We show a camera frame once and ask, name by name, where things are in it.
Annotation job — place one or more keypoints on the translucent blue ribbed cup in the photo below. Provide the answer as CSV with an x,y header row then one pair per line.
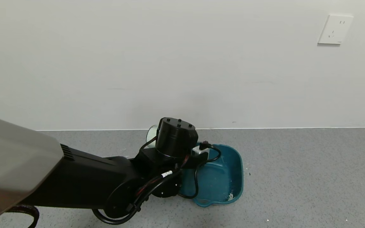
x,y
151,136

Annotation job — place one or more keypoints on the teal plastic tray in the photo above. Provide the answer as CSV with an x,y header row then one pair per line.
x,y
223,177

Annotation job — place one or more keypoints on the white wall socket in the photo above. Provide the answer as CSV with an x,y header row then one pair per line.
x,y
335,29

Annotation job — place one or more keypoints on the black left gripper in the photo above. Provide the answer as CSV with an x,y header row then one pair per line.
x,y
198,160

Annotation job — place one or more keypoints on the left robot arm black grey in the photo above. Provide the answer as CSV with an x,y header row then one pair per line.
x,y
74,180

